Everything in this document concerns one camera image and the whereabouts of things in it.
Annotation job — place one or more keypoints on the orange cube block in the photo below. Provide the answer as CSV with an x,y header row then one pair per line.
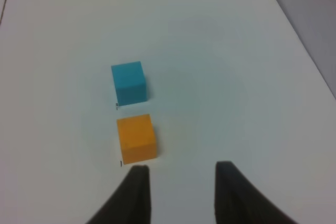
x,y
137,139

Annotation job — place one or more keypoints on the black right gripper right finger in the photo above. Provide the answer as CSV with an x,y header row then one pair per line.
x,y
237,200

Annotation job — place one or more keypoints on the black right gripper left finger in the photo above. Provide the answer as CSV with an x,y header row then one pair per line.
x,y
131,201

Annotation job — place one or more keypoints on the blue cube block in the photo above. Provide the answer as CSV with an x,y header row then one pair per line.
x,y
130,83

